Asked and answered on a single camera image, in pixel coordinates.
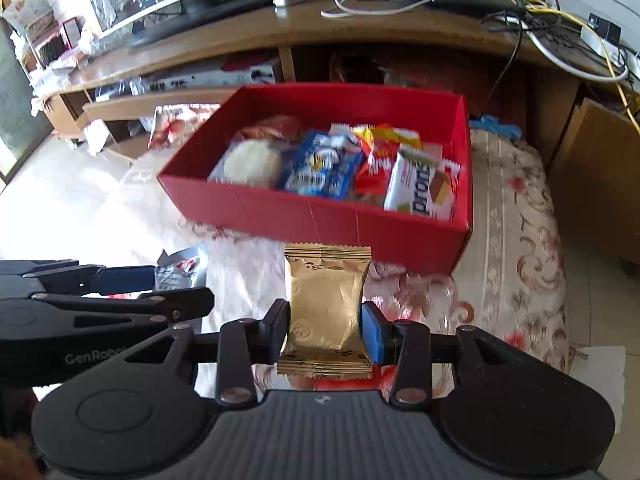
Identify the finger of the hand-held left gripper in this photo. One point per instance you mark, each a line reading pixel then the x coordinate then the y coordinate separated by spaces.
pixel 125 279
pixel 190 302

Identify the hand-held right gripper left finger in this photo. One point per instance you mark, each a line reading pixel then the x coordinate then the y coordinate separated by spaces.
pixel 272 332

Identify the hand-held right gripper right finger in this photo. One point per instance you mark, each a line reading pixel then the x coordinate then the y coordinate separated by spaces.
pixel 375 335

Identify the white silver snack packet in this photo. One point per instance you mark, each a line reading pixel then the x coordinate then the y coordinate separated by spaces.
pixel 182 270

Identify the gold foil snack packet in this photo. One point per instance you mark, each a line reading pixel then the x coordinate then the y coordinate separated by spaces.
pixel 325 300

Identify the red cardboard box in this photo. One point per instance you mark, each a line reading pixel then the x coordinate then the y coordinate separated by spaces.
pixel 300 215

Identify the clear-wrapped white bun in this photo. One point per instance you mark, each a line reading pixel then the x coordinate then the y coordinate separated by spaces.
pixel 250 162

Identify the white green wafer packet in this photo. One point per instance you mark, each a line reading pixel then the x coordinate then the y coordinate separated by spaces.
pixel 415 185

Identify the blue sausage packet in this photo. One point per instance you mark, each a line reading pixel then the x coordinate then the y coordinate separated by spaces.
pixel 320 167

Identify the red yellow snack packet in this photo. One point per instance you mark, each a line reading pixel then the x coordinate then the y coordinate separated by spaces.
pixel 380 160

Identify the orange bread packet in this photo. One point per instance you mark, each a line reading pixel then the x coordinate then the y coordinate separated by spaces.
pixel 272 127

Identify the beige floral tablecloth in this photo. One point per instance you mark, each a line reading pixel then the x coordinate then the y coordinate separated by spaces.
pixel 500 240

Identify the silver media player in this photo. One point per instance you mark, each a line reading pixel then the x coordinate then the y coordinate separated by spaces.
pixel 210 79

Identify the white tissue paper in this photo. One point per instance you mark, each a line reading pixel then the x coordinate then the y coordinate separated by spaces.
pixel 600 385

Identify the blue plastic bag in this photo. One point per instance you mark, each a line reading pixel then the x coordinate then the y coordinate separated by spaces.
pixel 495 127

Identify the wooden TV stand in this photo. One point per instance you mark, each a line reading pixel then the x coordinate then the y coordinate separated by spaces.
pixel 400 25

